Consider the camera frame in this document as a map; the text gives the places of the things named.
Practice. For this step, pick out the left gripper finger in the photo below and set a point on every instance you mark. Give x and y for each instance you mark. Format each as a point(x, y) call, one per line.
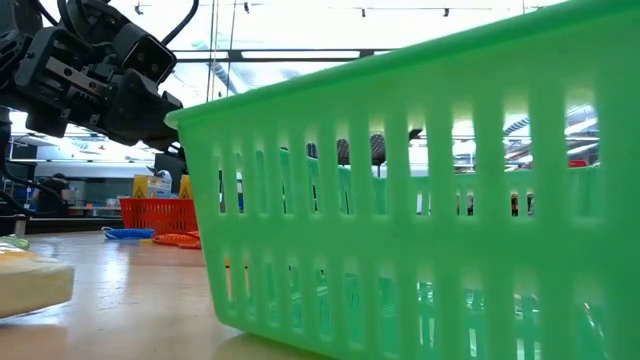
point(140, 110)
point(46, 124)

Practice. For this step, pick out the green white crayon pack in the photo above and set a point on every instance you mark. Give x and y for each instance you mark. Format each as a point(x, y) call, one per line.
point(155, 187)

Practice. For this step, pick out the red plastic basket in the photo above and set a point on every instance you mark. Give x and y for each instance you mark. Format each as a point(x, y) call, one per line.
point(155, 215)

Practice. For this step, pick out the green plastic basket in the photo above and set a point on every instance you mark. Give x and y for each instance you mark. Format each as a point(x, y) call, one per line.
point(400, 235)

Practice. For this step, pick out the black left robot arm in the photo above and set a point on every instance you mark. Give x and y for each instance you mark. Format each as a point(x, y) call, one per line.
point(85, 20)

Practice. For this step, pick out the person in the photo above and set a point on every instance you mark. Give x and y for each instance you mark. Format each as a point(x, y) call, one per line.
point(52, 197)

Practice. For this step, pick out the black ceiling beam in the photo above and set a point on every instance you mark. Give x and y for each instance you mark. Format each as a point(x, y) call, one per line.
point(233, 55)

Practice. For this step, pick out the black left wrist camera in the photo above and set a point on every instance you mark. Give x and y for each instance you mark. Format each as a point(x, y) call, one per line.
point(145, 52)

